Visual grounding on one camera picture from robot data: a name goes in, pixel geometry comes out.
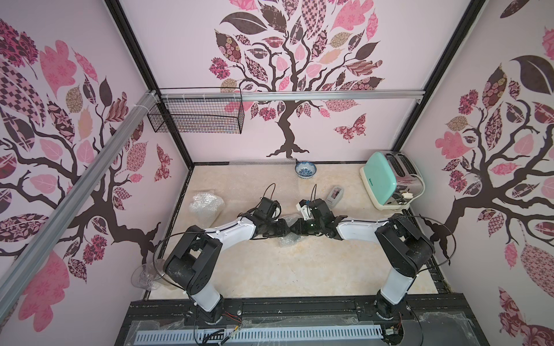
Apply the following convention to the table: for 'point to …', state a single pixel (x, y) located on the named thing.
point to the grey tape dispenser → (334, 196)
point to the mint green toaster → (389, 179)
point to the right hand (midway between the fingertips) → (291, 227)
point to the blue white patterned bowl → (305, 169)
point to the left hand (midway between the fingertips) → (287, 234)
